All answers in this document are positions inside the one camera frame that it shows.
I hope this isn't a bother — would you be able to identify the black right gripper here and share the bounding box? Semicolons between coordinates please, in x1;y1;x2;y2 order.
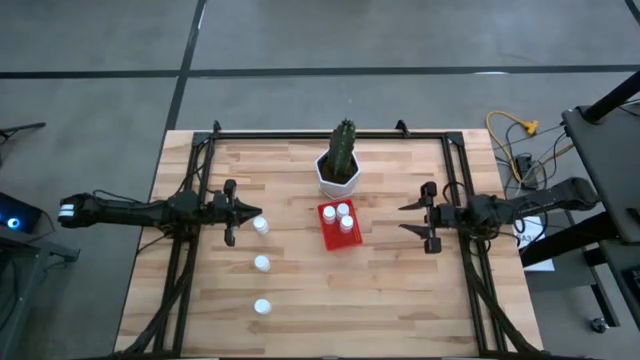
398;181;457;255

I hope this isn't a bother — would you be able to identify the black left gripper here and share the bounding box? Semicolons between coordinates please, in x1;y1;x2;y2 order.
208;178;263;248

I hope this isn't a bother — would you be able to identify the red plastic basket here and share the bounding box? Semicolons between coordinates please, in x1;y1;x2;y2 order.
317;198;364;252

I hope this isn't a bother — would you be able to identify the white hexagonal plant pot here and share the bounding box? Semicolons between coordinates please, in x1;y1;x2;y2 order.
314;149;362;200

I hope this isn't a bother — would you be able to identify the green cactus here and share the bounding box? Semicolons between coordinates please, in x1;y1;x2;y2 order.
327;118;358;177

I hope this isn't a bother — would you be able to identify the white paper sheet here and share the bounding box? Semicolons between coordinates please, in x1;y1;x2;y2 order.
512;214;556;273

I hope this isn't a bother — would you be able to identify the black power adapter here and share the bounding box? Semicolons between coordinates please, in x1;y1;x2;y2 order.
514;153;535;191

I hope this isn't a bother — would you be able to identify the black side table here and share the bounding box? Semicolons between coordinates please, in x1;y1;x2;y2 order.
519;69;640;331

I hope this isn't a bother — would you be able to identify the dark metal stand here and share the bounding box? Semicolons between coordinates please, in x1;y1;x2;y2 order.
0;232;81;360

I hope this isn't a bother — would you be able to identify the black box with blue light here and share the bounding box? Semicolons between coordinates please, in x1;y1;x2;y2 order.
0;192;44;235

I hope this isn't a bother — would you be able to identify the black tripod leg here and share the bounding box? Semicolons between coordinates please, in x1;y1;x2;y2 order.
0;121;47;166

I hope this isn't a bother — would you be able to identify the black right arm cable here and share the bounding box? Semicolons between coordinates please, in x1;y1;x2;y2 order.
441;181;467;207

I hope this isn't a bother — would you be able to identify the black metal table frame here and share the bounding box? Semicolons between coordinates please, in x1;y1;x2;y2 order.
152;119;509;357

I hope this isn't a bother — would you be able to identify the yellow extension cable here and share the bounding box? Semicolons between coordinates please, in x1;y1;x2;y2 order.
485;110;540;184

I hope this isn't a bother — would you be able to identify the black cable bundle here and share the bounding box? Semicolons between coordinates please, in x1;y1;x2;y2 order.
117;234;196;357
464;259;534;357

